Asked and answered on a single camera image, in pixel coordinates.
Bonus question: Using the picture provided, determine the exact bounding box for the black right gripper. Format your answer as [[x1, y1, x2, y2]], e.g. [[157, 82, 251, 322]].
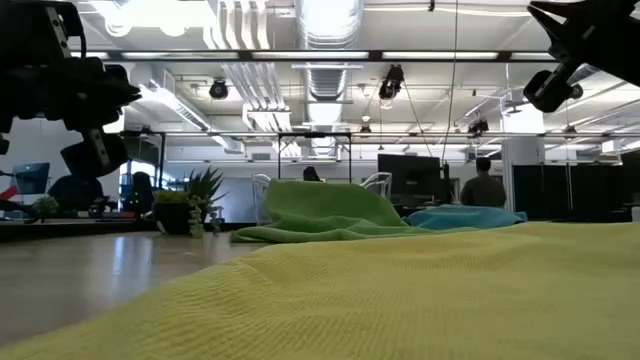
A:
[[527, 0, 640, 86]]

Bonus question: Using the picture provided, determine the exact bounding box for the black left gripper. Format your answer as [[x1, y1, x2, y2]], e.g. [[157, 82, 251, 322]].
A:
[[0, 56, 143, 135]]

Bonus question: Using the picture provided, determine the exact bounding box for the green microfiber towel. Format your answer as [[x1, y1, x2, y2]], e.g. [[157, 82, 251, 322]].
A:
[[230, 179, 479, 245]]

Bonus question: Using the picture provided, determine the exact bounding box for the yellow microfiber towel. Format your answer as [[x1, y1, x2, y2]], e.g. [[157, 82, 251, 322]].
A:
[[0, 221, 640, 360]]

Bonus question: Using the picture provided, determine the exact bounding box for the teal microfiber towel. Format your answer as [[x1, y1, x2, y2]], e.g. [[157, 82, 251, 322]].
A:
[[402, 203, 529, 232]]

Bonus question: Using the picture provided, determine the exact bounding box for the tilted grey monitor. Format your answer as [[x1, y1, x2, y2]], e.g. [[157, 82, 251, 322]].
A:
[[12, 161, 52, 197]]

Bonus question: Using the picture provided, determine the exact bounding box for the potted succulent plant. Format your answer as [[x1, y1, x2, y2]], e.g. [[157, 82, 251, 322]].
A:
[[152, 166, 230, 239]]

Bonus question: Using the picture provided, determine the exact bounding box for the small green plant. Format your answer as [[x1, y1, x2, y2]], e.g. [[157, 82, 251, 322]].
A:
[[32, 195, 61, 219]]

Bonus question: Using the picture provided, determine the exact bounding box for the black partition panel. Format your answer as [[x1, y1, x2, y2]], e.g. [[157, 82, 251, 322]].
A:
[[512, 163, 626, 222]]

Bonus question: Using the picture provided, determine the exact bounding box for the clear plastic bin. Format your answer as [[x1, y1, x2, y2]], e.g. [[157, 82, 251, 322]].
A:
[[251, 171, 394, 227]]

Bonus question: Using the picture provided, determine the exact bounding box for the long LED light bar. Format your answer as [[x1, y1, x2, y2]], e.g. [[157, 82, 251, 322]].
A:
[[69, 48, 556, 64]]

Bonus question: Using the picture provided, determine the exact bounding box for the black computer monitor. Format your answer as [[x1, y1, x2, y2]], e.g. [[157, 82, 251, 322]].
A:
[[376, 153, 443, 205]]

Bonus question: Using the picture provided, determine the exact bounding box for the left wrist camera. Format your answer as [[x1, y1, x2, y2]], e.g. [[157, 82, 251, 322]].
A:
[[59, 127, 130, 180]]

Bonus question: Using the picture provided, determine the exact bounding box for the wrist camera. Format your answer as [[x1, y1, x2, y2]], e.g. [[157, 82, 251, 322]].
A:
[[59, 127, 130, 180], [522, 62, 585, 114]]

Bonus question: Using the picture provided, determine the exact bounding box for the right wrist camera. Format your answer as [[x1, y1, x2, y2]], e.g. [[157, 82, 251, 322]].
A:
[[522, 62, 585, 114]]

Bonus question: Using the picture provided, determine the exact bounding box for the black metal gantry frame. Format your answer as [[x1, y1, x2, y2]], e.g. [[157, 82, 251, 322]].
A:
[[119, 130, 167, 214]]

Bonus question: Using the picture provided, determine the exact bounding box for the black round camera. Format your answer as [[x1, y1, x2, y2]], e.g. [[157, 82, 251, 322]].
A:
[[208, 77, 230, 101]]

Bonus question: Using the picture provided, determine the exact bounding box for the black aluminium table frame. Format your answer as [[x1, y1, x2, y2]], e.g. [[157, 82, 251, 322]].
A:
[[0, 217, 166, 243]]

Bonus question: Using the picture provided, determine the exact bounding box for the black hanging camera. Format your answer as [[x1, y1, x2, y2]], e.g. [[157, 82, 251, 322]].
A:
[[377, 63, 406, 101]]

